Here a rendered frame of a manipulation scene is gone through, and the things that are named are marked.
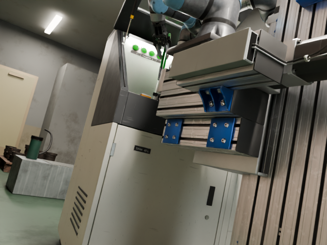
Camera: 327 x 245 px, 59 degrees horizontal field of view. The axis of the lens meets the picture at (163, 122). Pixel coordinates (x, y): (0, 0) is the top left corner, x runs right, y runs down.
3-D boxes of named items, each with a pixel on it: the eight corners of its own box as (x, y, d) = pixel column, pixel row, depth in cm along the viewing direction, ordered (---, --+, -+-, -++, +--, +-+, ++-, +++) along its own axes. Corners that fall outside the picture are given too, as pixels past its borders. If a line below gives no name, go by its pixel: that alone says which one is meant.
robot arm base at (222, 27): (245, 58, 94) (251, 30, 95) (211, 39, 86) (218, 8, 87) (213, 66, 106) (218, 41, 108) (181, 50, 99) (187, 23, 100)
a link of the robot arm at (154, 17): (151, 10, 149) (167, 8, 147) (152, 20, 151) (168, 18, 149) (148, 14, 142) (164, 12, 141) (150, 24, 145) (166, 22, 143)
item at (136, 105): (120, 124, 134) (129, 91, 136) (118, 124, 138) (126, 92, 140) (229, 153, 158) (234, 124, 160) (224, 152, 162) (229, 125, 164)
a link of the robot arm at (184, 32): (191, 23, 169) (179, 24, 174) (188, 40, 168) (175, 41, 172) (197, 29, 176) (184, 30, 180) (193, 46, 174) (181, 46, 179)
